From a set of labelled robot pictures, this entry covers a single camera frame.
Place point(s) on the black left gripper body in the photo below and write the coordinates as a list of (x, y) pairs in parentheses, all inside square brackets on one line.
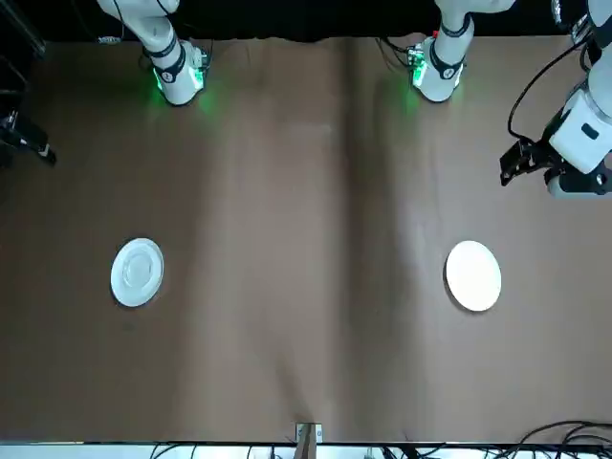
[(542, 155)]

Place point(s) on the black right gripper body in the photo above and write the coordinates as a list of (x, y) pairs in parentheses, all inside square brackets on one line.
[(9, 131)]

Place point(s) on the clear petri dish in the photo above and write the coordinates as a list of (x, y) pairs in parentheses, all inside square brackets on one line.
[(137, 271)]

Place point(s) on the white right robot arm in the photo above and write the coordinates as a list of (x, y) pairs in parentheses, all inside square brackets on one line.
[(179, 81)]

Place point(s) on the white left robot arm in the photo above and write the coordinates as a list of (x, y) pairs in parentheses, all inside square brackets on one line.
[(574, 153)]

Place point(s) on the white round plate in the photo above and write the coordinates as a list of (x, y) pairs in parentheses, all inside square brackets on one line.
[(473, 277), (150, 291)]

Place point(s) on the aluminium camera mount post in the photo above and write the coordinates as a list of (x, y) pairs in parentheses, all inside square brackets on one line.
[(308, 449)]

